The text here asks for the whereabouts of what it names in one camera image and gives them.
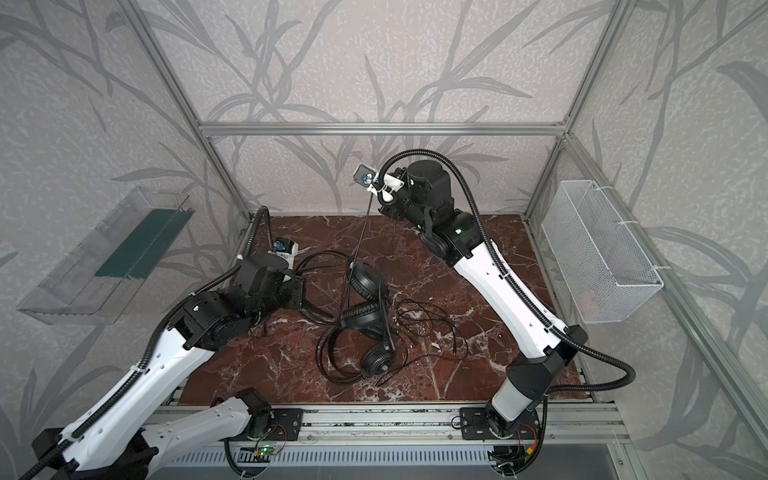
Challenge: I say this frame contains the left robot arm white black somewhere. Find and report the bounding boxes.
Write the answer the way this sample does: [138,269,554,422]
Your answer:
[23,207,304,479]

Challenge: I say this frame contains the clear plastic wall bin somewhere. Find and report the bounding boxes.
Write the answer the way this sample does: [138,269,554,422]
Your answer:
[17,187,194,326]

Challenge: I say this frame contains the aluminium frame crossbar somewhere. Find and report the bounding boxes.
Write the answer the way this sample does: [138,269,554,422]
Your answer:
[199,122,565,137]

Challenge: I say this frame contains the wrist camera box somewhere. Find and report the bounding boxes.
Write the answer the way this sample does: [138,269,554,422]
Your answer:
[271,237,298,270]
[353,164,404,204]

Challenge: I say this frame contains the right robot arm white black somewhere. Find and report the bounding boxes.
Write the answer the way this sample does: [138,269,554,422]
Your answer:
[366,149,636,438]

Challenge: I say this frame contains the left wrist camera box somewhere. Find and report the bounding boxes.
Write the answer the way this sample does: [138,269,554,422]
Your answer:
[271,237,298,270]

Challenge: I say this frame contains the green mat in bin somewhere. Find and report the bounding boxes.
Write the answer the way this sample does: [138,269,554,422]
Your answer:
[95,208,194,280]

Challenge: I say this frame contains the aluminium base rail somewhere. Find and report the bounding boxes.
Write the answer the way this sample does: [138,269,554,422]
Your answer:
[122,403,631,448]

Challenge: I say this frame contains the white wire mesh basket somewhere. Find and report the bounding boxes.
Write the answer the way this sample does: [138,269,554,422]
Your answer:
[542,180,664,324]

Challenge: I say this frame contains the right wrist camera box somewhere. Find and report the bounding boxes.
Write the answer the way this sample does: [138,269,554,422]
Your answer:
[353,164,404,204]

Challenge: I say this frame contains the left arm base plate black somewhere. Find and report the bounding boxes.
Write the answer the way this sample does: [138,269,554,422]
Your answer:
[248,408,304,442]

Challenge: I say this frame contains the black headphones with cable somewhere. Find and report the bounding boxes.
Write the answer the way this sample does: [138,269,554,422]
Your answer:
[296,196,393,350]
[314,298,470,387]

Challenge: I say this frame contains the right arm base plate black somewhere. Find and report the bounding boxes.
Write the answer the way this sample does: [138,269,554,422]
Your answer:
[451,407,496,440]

